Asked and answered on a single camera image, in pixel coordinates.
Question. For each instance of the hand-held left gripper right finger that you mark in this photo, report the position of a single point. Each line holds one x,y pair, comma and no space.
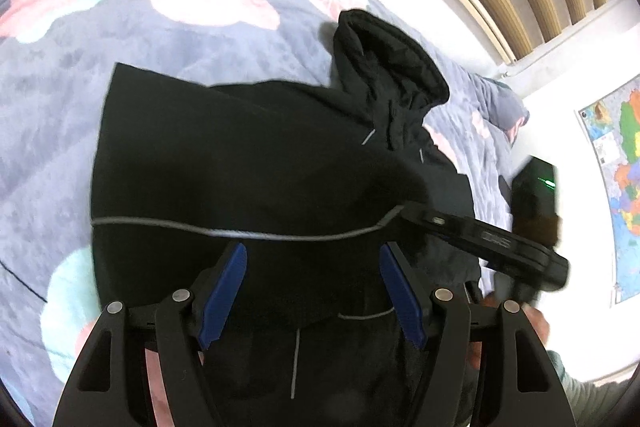
402,297

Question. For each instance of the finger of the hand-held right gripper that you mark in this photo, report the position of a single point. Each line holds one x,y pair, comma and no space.
440,224

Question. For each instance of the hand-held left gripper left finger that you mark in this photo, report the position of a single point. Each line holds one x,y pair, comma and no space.
222,297

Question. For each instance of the black hooded jacket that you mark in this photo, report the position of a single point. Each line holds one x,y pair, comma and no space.
260,167

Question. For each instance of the person's right forearm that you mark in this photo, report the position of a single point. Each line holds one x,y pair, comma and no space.
590,397

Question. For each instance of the person's right hand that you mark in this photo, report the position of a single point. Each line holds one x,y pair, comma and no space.
539,329

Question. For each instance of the grey floral blanket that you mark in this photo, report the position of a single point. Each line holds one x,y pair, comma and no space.
150,57

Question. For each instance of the colourful wall map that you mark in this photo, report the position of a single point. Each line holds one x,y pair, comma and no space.
622,187

